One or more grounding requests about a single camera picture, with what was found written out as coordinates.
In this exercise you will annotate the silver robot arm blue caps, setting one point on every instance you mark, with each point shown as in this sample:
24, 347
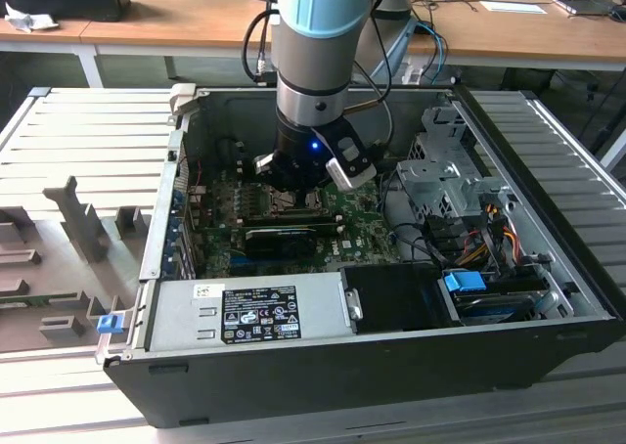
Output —
313, 57

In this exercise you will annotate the metal CPU socket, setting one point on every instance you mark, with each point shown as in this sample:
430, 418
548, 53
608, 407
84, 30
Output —
323, 210

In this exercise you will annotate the green RAM stick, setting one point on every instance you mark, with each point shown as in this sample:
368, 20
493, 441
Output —
327, 227

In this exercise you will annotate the black graphics card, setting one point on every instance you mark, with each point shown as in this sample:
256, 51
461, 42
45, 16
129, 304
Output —
279, 242

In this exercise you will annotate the green motherboard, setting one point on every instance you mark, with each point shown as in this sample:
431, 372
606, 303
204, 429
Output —
362, 229

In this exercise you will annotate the beige plastic case latch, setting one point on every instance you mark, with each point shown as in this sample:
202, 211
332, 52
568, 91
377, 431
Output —
182, 97

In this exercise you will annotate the white power adapter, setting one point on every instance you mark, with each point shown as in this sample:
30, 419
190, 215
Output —
413, 75

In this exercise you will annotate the silver metal latch plate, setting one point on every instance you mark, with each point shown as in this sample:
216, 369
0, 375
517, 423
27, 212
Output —
353, 304

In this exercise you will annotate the silver power supply unit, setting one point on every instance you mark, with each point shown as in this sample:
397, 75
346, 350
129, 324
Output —
176, 317

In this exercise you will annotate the blue disk carrier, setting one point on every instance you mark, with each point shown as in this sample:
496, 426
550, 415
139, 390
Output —
462, 282

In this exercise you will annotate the wooden office desk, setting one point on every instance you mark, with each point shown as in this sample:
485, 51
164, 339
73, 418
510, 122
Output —
147, 18

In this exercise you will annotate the black open PC case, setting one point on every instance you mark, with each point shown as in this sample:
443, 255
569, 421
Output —
342, 380

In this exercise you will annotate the grey parts rack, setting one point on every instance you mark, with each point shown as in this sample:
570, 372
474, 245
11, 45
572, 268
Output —
73, 268

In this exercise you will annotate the dark hard disk drive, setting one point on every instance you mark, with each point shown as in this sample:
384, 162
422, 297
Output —
494, 309

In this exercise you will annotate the blue case latch clip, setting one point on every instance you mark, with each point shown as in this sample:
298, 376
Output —
109, 325

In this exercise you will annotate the white flat desk panel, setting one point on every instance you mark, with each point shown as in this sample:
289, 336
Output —
513, 7

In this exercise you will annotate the crumpled white paper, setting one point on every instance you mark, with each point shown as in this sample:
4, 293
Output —
29, 19

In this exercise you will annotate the dark tablet on desk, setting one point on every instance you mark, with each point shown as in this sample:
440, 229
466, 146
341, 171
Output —
584, 6

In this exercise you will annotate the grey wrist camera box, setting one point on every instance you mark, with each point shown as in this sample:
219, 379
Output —
263, 164

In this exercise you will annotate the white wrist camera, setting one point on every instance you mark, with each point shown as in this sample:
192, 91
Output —
349, 177

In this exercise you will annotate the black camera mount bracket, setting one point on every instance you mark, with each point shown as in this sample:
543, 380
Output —
363, 151

